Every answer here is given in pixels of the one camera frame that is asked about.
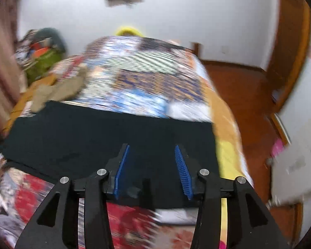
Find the khaki pants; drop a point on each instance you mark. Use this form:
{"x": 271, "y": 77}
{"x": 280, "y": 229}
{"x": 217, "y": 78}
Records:
{"x": 67, "y": 88}

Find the dark wooden bedpost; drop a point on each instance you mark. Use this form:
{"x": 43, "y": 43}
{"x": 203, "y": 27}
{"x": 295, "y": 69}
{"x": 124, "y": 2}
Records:
{"x": 195, "y": 49}

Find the striped brown curtain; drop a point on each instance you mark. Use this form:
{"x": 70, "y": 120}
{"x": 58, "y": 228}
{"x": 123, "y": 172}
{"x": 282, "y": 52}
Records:
{"x": 2, "y": 57}

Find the black pants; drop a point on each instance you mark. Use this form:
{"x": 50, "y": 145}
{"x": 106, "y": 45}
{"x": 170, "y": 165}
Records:
{"x": 93, "y": 134}

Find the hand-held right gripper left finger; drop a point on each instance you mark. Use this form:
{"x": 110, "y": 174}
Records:
{"x": 120, "y": 173}

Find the patchwork printed blanket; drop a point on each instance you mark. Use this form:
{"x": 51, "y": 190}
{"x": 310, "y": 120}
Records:
{"x": 145, "y": 83}

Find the yellow foam hoop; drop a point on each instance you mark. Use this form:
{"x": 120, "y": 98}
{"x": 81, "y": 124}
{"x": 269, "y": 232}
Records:
{"x": 129, "y": 29}

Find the brown wooden door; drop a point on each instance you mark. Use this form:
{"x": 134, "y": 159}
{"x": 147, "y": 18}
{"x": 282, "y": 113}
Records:
{"x": 287, "y": 44}

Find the green fabric storage box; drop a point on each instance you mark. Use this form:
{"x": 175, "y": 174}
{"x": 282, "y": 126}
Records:
{"x": 44, "y": 63}

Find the orange box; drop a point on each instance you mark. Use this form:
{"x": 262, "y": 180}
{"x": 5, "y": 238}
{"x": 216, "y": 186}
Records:
{"x": 40, "y": 52}

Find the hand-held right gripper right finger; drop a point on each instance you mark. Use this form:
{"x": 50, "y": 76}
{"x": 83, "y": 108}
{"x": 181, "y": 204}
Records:
{"x": 184, "y": 173}

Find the pile of clutter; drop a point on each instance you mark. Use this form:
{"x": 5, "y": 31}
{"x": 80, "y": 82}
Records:
{"x": 24, "y": 46}

